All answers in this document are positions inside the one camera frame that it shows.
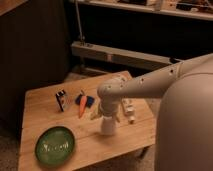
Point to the blue toy block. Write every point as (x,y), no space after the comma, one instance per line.
(89,103)

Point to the grey metal shelf rail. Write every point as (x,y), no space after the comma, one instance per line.
(120,56)

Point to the white plastic fixture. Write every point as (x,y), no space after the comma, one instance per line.
(128,110)

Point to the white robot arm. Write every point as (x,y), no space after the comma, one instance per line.
(184,129)

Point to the cluttered upper shelf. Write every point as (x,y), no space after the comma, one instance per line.
(195,9)

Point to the green plate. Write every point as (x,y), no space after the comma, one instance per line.
(55,146)

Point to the orange toy carrot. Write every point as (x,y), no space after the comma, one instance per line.
(82,105)

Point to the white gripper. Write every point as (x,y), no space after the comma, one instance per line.
(107,108)

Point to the metal vertical pole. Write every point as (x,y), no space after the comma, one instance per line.
(81,36)

